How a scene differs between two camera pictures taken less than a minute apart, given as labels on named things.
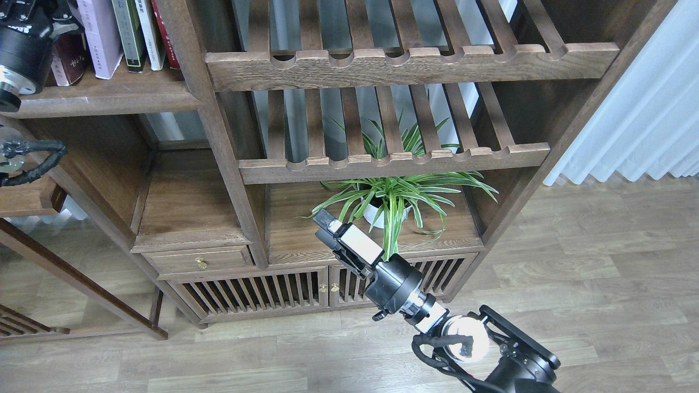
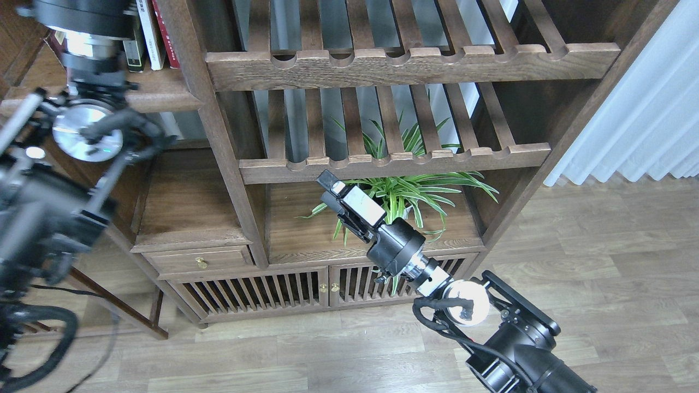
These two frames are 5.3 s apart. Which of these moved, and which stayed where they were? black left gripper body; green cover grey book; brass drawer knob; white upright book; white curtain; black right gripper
Moved: black right gripper; black left gripper body
Stayed: green cover grey book; brass drawer knob; white upright book; white curtain
